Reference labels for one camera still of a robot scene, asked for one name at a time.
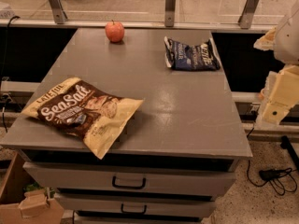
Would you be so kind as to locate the metal bracket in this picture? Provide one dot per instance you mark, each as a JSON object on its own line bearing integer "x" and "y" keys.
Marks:
{"x": 246, "y": 17}
{"x": 169, "y": 15}
{"x": 57, "y": 11}

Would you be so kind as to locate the black power adapter with cable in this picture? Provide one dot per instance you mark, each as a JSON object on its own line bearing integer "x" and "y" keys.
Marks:
{"x": 273, "y": 178}

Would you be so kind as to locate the grey drawer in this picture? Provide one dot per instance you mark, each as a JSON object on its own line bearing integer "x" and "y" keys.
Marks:
{"x": 156, "y": 207}
{"x": 161, "y": 181}

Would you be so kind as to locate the right metal bracket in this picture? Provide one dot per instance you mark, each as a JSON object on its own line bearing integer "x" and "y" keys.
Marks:
{"x": 246, "y": 17}

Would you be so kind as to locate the top grey drawer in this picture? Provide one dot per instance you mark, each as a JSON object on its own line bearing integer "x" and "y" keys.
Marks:
{"x": 161, "y": 181}

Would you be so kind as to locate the cardboard box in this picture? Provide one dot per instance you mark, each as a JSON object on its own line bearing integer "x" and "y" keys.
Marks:
{"x": 18, "y": 206}

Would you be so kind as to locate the blue chip bag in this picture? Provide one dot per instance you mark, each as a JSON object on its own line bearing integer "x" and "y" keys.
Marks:
{"x": 182, "y": 57}

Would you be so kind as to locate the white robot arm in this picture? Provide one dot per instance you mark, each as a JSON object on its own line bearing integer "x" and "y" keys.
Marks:
{"x": 284, "y": 41}

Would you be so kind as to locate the red apple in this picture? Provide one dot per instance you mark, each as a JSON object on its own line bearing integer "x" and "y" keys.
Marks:
{"x": 114, "y": 31}

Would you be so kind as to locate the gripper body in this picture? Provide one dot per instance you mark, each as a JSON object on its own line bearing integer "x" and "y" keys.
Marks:
{"x": 289, "y": 37}

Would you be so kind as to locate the left metal bracket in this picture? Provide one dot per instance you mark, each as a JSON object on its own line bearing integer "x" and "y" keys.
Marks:
{"x": 57, "y": 11}

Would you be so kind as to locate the brown sea salt chip bag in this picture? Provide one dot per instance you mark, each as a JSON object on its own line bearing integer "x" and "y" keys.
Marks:
{"x": 78, "y": 108}

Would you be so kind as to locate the grey drawer cabinet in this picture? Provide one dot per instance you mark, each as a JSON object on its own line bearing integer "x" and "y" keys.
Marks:
{"x": 188, "y": 120}

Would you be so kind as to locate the black drawer handle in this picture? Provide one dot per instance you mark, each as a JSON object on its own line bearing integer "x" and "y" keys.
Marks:
{"x": 133, "y": 209}
{"x": 119, "y": 183}

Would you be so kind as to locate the black top drawer handle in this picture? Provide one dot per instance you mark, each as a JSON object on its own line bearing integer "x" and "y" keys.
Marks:
{"x": 119, "y": 183}

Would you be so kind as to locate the middle metal bracket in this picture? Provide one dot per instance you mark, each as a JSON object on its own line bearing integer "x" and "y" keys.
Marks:
{"x": 169, "y": 15}

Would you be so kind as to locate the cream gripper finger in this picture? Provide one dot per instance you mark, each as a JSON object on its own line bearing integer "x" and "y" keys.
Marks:
{"x": 266, "y": 42}

